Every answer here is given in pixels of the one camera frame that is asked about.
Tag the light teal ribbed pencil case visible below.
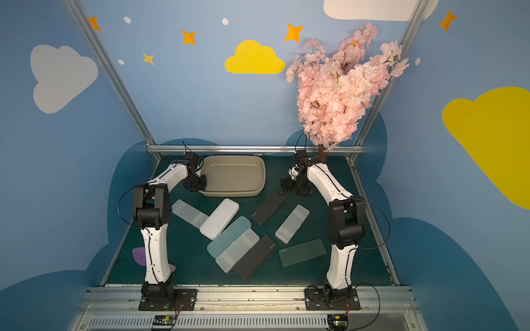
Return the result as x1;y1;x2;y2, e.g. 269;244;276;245
206;216;251;259

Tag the pink cherry blossom tree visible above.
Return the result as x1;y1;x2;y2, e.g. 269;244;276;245
286;23;409;152

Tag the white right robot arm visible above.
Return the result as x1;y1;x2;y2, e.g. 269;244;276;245
280;150;367;303

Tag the left controller board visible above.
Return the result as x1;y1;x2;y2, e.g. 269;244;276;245
150;314;176;330

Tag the right aluminium frame post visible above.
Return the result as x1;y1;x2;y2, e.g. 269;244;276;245
348;0;431;163

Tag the frosted clear wide pencil case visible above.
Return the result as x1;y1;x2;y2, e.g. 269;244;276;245
215;229;259;273

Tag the frosted clear slim pencil case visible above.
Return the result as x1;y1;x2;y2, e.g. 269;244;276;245
172;199;209;228

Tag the left aluminium frame post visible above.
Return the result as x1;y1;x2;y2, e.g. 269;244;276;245
63;0;157;148

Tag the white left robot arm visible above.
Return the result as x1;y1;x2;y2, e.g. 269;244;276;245
133;152;206;306

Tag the beige storage box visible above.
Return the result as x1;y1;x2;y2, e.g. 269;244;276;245
200;155;266;197

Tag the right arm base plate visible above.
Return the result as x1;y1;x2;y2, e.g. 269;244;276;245
304;286;361;311

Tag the dark grey pencil case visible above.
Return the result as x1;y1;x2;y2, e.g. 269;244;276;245
251;194;286;226
233;235;276;280

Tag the right controller board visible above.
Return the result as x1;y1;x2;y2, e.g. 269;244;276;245
327;314;349;331

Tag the green translucent pencil case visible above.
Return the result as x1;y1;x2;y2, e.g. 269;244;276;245
279;239;327;267

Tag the aluminium front rail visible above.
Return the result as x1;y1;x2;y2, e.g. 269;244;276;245
69;285;427;330

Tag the aluminium frame post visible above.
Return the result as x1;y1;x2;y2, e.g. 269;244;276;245
63;0;157;148
348;0;431;163

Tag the white rounded pencil case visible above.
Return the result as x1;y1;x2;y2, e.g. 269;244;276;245
200;198;240;240

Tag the controller board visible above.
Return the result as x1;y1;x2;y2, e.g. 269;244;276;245
150;314;176;330
327;314;349;331

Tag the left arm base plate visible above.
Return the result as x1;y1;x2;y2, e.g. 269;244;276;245
138;288;197;311

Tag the purple toy shovel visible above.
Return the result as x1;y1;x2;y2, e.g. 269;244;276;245
132;247;176;273

